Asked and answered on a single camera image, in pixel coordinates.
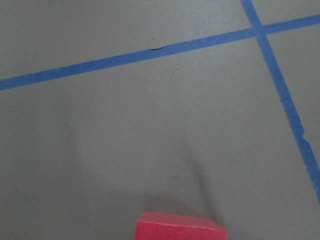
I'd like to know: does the red block starting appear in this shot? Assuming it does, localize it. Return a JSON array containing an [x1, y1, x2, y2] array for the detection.
[[134, 212, 228, 240]]

